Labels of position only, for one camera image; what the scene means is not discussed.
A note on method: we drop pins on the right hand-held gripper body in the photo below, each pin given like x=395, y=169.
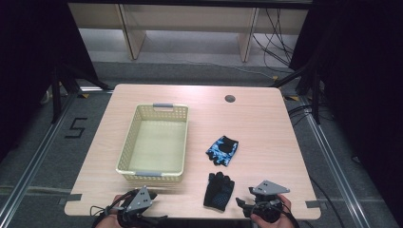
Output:
x=269, y=199

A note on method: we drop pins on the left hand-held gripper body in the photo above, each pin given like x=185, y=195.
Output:
x=139, y=200

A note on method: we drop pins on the black fingerless glove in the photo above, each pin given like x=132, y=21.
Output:
x=219, y=192

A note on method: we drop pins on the cream plastic basket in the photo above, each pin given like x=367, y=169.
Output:
x=157, y=145

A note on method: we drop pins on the blue patterned fingerless glove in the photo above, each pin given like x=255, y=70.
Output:
x=218, y=152

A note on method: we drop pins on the person's right hand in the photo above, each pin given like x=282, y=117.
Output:
x=283, y=215

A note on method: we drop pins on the person's left hand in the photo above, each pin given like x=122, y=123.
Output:
x=107, y=221

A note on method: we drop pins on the grey tape strip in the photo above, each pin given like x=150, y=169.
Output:
x=313, y=204
x=74, y=197

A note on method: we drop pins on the black metal stand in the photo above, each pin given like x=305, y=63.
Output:
x=312, y=88
x=60, y=91

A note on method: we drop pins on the black curtain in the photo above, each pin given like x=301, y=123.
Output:
x=28, y=63
x=364, y=79

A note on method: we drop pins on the light wooden shelf unit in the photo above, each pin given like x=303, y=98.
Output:
x=190, y=22

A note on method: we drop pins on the aluminium floor rail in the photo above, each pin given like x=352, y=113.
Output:
x=332, y=158
x=34, y=158

